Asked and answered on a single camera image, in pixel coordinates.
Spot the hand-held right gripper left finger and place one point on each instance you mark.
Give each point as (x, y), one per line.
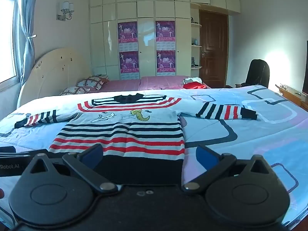
(93, 153)

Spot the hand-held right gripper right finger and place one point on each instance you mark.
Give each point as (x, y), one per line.
(204, 154)

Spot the striped knit sweater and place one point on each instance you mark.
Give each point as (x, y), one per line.
(125, 134)

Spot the red and white clothes pile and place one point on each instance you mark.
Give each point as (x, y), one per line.
(193, 84)

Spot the light blue printed blanket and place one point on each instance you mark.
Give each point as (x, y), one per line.
(252, 134)

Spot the patterned pillow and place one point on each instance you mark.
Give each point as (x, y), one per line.
(74, 90)
(90, 81)

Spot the pink bed sheet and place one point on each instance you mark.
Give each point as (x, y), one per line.
(156, 83)

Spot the cream wooden headboard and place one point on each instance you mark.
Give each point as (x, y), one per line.
(50, 72)

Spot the black office chair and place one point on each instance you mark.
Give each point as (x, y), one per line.
(258, 73)

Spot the brown wooden door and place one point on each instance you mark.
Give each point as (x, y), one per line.
(213, 50)

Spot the wooden side desk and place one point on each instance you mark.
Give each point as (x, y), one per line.
(292, 95)

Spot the corner shelf unit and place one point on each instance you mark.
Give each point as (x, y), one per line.
(195, 45)

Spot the window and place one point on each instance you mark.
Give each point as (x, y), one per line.
(7, 41)

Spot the curtain tieback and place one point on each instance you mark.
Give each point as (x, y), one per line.
(31, 36)

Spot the dark flat screen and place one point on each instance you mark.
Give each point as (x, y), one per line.
(305, 69)

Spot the blue curtain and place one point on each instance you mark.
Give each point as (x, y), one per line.
(27, 16)

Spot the cream wardrobe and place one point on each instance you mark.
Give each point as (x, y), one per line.
(146, 12)

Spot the purple wall poster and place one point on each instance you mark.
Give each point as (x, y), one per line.
(127, 32)
(166, 62)
(129, 63)
(165, 31)

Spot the wall lamp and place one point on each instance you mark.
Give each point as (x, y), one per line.
(66, 8)

